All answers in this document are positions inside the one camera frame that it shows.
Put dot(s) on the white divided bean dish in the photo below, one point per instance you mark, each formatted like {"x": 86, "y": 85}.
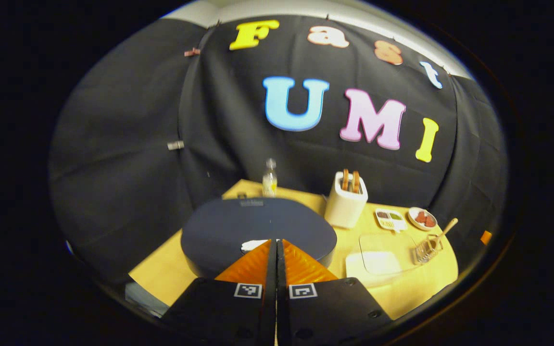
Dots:
{"x": 390, "y": 219}

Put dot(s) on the silver cloth clip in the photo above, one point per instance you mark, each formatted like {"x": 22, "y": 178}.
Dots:
{"x": 176, "y": 145}

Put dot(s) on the white toaster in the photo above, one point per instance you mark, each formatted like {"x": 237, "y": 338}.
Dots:
{"x": 344, "y": 206}

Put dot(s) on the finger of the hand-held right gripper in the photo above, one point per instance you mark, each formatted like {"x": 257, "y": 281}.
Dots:
{"x": 486, "y": 238}

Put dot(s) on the clear glass container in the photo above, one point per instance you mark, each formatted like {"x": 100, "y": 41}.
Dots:
{"x": 387, "y": 240}

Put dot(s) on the white round plate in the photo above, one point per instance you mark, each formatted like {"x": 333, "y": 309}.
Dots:
{"x": 410, "y": 215}

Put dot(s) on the small clear glass bottle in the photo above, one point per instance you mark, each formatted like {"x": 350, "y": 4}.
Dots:
{"x": 270, "y": 182}

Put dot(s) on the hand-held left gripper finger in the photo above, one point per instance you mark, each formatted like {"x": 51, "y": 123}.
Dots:
{"x": 270, "y": 298}
{"x": 282, "y": 298}

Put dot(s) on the toasted bread slice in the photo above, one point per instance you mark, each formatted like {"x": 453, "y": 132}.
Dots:
{"x": 356, "y": 182}
{"x": 345, "y": 180}

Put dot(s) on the pink cloth clip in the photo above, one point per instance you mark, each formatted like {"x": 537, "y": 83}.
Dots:
{"x": 192, "y": 52}

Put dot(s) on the wooden spoon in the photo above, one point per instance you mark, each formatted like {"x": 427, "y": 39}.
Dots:
{"x": 447, "y": 227}

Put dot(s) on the red meat slices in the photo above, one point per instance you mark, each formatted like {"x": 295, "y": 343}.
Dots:
{"x": 425, "y": 219}

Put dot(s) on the dark grey rice cooker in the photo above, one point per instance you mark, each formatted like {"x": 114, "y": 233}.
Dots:
{"x": 258, "y": 221}

